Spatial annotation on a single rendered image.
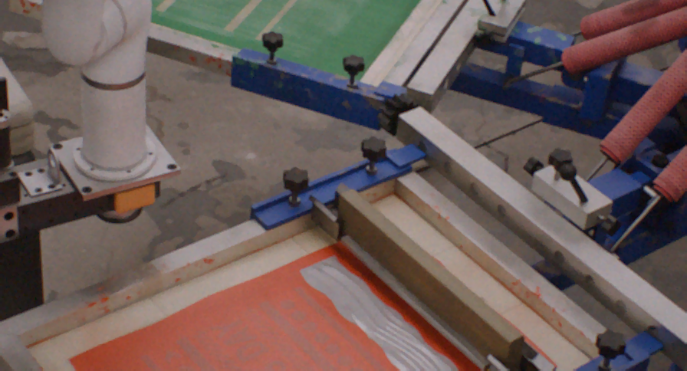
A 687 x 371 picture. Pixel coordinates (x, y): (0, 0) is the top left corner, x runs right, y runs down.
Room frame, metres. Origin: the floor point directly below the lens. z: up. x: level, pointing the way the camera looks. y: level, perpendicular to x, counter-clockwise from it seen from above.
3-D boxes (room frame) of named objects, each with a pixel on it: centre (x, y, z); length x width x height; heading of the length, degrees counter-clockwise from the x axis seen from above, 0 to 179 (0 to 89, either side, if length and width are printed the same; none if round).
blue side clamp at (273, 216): (2.03, 0.00, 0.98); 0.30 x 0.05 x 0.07; 130
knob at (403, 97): (2.22, -0.11, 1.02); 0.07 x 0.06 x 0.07; 130
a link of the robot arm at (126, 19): (1.87, 0.34, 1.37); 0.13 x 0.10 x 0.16; 154
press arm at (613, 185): (2.02, -0.42, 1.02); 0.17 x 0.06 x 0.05; 130
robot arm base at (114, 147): (1.89, 0.35, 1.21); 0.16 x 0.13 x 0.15; 32
